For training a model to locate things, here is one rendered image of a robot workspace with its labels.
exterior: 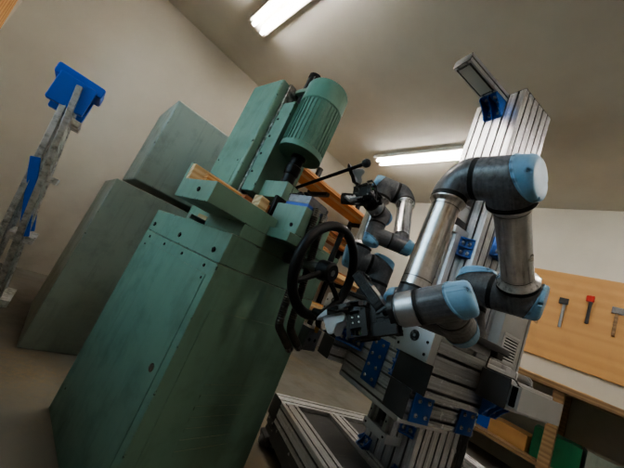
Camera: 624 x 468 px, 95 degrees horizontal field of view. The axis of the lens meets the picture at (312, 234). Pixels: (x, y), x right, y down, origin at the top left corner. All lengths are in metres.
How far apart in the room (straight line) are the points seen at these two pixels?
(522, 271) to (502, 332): 0.57
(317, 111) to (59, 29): 2.62
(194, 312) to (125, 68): 2.84
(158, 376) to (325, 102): 1.02
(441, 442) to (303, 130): 1.33
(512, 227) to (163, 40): 3.32
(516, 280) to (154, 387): 1.02
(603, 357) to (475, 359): 2.71
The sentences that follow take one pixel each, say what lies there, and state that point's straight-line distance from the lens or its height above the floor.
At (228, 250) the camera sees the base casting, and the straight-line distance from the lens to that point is 0.81.
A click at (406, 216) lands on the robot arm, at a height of 1.24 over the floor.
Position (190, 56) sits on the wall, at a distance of 3.62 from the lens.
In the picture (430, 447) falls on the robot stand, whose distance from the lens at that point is 1.45.
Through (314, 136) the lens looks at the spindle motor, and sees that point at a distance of 1.11.
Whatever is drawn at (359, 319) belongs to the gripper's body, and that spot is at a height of 0.73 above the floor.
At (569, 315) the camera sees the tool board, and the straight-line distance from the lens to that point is 3.86.
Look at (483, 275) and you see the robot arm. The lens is 1.13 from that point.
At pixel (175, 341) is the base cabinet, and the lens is 0.86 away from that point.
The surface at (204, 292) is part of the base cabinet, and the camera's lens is 0.81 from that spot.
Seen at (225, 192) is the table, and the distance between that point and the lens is 0.78.
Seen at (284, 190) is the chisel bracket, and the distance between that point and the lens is 1.05.
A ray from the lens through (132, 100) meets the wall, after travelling 3.33.
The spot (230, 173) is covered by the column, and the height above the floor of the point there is 1.05.
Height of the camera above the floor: 0.74
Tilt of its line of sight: 11 degrees up
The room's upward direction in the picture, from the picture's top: 23 degrees clockwise
